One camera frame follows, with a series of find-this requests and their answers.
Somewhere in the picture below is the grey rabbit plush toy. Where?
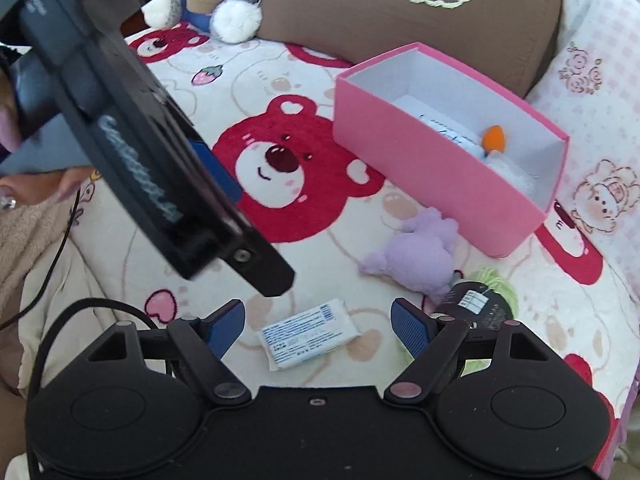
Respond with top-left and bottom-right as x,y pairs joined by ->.
142,0 -> 292,44

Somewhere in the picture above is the purple plush toy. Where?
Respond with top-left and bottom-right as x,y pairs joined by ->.
359,207 -> 461,295

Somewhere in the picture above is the printed bear blanket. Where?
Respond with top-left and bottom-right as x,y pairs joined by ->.
20,35 -> 640,461

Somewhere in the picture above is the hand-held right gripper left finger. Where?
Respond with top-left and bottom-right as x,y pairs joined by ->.
87,299 -> 253,407

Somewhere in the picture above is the white tissue packet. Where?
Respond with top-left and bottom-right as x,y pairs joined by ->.
260,298 -> 362,372

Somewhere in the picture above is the person's left hand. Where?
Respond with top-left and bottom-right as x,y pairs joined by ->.
0,76 -> 96,210

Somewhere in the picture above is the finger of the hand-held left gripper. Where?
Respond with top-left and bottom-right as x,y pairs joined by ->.
220,226 -> 297,299
189,140 -> 244,207

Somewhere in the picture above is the pink checked pillow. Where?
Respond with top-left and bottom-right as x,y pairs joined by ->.
529,0 -> 640,307

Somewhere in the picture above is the brown embroidered pillow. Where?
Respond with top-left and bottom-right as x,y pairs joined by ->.
255,0 -> 567,99

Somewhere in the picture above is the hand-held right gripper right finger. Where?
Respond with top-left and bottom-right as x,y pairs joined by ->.
384,297 -> 552,405

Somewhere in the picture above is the blue white wipes packet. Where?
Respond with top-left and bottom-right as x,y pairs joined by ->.
394,94 -> 485,157

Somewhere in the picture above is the small orange toy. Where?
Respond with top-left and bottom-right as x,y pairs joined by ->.
481,125 -> 507,154

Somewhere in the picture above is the green yarn ball black label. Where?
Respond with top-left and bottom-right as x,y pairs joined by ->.
432,269 -> 519,332

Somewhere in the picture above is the thick black cable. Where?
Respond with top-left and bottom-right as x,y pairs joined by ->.
27,298 -> 168,480

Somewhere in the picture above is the pink cardboard box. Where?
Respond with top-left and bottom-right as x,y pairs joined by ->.
332,42 -> 571,259

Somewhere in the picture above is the person's left forearm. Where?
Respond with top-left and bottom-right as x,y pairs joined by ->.
0,201 -> 76,326

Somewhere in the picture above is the clear floss pick box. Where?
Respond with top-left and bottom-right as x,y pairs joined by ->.
487,152 -> 540,194

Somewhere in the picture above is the thin black cable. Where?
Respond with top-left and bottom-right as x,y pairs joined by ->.
0,187 -> 85,333

